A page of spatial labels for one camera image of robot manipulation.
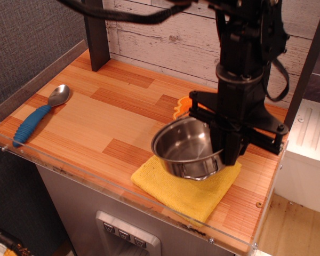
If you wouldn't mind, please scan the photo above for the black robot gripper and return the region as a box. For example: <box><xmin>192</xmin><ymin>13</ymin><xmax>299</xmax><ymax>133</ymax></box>
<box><xmin>189</xmin><ymin>65</ymin><xmax>288</xmax><ymax>166</ymax></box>

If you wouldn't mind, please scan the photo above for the stainless steel pot with handles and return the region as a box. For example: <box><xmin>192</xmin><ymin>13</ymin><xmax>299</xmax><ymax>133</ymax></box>
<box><xmin>151</xmin><ymin>116</ymin><xmax>226</xmax><ymax>181</ymax></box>

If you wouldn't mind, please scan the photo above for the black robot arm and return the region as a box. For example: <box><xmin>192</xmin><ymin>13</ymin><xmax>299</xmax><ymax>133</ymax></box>
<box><xmin>189</xmin><ymin>1</ymin><xmax>289</xmax><ymax>165</ymax></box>

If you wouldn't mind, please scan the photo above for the yellow folded cloth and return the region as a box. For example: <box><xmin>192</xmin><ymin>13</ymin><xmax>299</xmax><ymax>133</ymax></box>
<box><xmin>131</xmin><ymin>156</ymin><xmax>242</xmax><ymax>227</ymax></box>

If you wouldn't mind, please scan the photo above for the orange toy pumpkin half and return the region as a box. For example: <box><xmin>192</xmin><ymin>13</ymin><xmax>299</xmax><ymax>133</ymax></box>
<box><xmin>172</xmin><ymin>95</ymin><xmax>211</xmax><ymax>119</ymax></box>

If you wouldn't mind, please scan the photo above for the silver panel with buttons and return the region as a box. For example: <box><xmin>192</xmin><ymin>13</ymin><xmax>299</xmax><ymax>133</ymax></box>
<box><xmin>95</xmin><ymin>211</ymin><xmax>162</xmax><ymax>255</ymax></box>

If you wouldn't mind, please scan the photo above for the grey toy kitchen cabinet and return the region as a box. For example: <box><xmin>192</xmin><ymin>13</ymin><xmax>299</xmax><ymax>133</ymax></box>
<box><xmin>37</xmin><ymin>166</ymin><xmax>232</xmax><ymax>255</ymax></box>

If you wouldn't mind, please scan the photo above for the clear acrylic edge guard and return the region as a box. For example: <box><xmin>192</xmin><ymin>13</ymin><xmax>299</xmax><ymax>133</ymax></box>
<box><xmin>0</xmin><ymin>123</ymin><xmax>282</xmax><ymax>255</ymax></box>

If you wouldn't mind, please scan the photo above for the yellow object bottom left corner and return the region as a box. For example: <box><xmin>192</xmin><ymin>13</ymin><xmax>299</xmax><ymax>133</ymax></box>
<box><xmin>3</xmin><ymin>244</ymin><xmax>31</xmax><ymax>256</ymax></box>

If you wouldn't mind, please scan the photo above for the dark right vertical post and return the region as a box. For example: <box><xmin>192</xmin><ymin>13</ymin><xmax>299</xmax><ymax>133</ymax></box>
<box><xmin>284</xmin><ymin>20</ymin><xmax>320</xmax><ymax>130</ymax></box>

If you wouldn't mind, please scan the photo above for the dark vertical post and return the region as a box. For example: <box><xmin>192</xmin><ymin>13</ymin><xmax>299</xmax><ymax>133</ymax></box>
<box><xmin>84</xmin><ymin>16</ymin><xmax>110</xmax><ymax>71</ymax></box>
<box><xmin>284</xmin><ymin>20</ymin><xmax>320</xmax><ymax>130</ymax></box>

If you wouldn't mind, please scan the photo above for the dark left vertical post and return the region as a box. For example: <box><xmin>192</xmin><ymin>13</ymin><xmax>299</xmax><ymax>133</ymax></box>
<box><xmin>84</xmin><ymin>16</ymin><xmax>110</xmax><ymax>71</ymax></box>

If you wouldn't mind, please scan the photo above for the metal spoon with blue handle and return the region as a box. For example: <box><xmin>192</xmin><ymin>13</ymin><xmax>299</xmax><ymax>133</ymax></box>
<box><xmin>12</xmin><ymin>84</ymin><xmax>70</xmax><ymax>147</ymax></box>

